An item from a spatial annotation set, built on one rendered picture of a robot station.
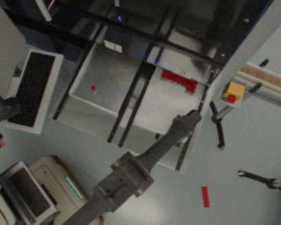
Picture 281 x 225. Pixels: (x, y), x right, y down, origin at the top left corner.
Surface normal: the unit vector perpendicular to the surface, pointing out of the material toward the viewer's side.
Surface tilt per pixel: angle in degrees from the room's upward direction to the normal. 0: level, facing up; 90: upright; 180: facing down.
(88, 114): 0
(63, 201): 0
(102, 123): 0
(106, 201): 38
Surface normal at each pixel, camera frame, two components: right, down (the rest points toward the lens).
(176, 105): 0.04, -0.25
